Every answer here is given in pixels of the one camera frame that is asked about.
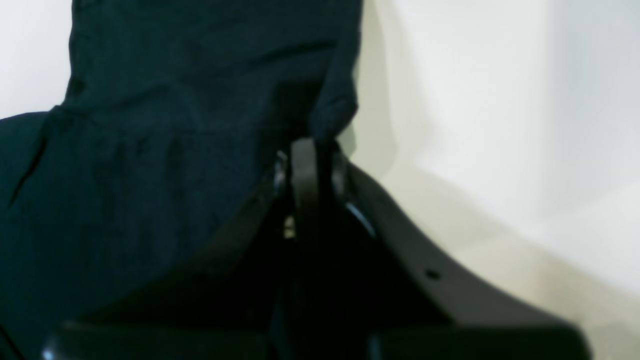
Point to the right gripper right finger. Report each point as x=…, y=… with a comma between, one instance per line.
x=390, y=292

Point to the black T-shirt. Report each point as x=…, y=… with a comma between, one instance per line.
x=174, y=111

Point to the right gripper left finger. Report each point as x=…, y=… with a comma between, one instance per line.
x=215, y=306

